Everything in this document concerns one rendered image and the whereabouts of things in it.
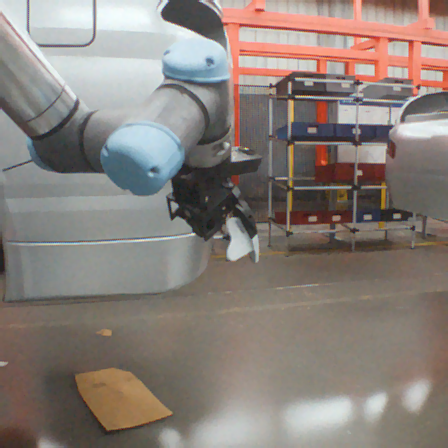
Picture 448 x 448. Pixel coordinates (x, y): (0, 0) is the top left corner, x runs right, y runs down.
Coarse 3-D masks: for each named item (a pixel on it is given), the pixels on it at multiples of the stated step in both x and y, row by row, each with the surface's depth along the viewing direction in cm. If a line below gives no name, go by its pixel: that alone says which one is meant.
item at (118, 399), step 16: (112, 368) 249; (80, 384) 233; (96, 384) 235; (112, 384) 236; (128, 384) 236; (96, 400) 220; (112, 400) 220; (128, 400) 221; (144, 400) 222; (96, 416) 205; (112, 416) 206; (128, 416) 206; (144, 416) 207; (160, 416) 207
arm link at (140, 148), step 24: (168, 96) 52; (192, 96) 53; (96, 120) 53; (120, 120) 51; (144, 120) 49; (168, 120) 50; (192, 120) 52; (96, 144) 53; (120, 144) 48; (144, 144) 48; (168, 144) 49; (192, 144) 53; (96, 168) 55; (120, 168) 50; (144, 168) 48; (168, 168) 50; (144, 192) 51
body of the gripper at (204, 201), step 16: (176, 176) 65; (192, 176) 64; (208, 176) 65; (176, 192) 68; (192, 192) 68; (208, 192) 69; (224, 192) 70; (240, 192) 71; (192, 208) 67; (208, 208) 68; (224, 208) 71; (192, 224) 71; (208, 224) 71
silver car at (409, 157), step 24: (432, 96) 341; (408, 120) 298; (432, 120) 263; (408, 144) 271; (432, 144) 249; (384, 168) 318; (408, 168) 271; (432, 168) 249; (408, 192) 276; (432, 192) 252
